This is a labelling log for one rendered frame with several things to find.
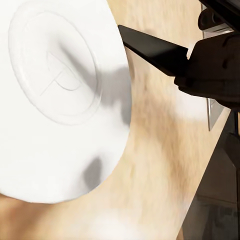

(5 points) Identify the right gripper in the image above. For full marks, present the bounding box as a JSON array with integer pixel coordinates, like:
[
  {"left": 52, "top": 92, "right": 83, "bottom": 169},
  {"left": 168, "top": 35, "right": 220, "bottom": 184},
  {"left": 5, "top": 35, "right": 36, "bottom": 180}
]
[{"left": 117, "top": 0, "right": 240, "bottom": 113}]

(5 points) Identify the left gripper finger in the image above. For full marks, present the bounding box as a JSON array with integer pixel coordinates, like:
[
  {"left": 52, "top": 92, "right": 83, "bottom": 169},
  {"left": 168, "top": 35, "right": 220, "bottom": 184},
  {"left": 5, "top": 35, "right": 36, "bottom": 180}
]
[{"left": 224, "top": 133, "right": 240, "bottom": 173}]

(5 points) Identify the saucer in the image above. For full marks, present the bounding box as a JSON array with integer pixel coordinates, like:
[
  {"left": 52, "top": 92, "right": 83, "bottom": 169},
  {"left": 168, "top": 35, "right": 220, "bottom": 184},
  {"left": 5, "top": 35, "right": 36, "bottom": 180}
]
[{"left": 0, "top": 0, "right": 132, "bottom": 205}]

